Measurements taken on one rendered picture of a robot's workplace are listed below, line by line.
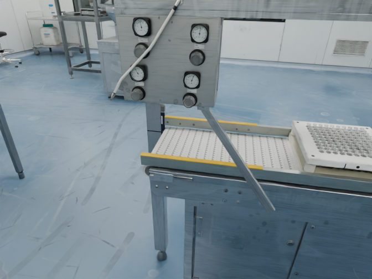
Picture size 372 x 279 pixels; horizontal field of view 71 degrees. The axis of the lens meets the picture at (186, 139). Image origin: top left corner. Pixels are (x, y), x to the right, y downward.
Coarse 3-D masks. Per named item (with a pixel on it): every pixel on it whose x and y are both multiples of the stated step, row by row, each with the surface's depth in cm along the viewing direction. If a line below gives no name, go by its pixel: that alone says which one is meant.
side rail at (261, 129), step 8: (168, 120) 97; (176, 120) 97; (184, 120) 96; (192, 120) 96; (208, 128) 96; (224, 128) 95; (232, 128) 94; (240, 128) 94; (248, 128) 93; (256, 128) 92; (264, 128) 92; (272, 128) 91; (280, 128) 91; (288, 128) 90
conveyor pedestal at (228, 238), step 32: (192, 224) 89; (224, 224) 88; (256, 224) 85; (288, 224) 83; (320, 224) 80; (352, 224) 77; (192, 256) 98; (224, 256) 95; (256, 256) 92; (288, 256) 89; (320, 256) 87; (352, 256) 84
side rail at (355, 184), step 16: (144, 160) 74; (160, 160) 73; (176, 160) 72; (240, 176) 71; (256, 176) 70; (272, 176) 69; (288, 176) 68; (304, 176) 67; (320, 176) 67; (336, 176) 67
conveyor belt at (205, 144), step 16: (176, 128) 97; (160, 144) 86; (176, 144) 87; (192, 144) 87; (208, 144) 87; (240, 144) 87; (256, 144) 88; (272, 144) 88; (288, 144) 88; (224, 160) 79; (256, 160) 79; (272, 160) 79; (288, 160) 79; (368, 192) 68
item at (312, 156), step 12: (300, 132) 80; (300, 144) 75; (312, 144) 74; (312, 156) 68; (324, 156) 68; (336, 156) 68; (348, 156) 68; (360, 156) 69; (348, 168) 67; (360, 168) 66
